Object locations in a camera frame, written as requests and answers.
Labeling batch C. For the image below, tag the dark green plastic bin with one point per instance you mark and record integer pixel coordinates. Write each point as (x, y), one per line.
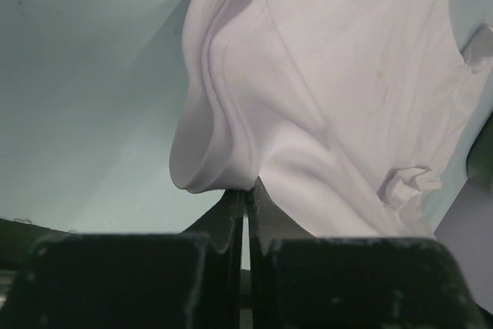
(480, 158)

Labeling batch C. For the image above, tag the white t shirt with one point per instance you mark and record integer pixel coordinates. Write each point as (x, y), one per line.
(348, 111)

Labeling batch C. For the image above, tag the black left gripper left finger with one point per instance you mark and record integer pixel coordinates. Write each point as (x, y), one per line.
(184, 280)

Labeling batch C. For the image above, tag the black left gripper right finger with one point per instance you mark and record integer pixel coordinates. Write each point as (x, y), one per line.
(301, 281)

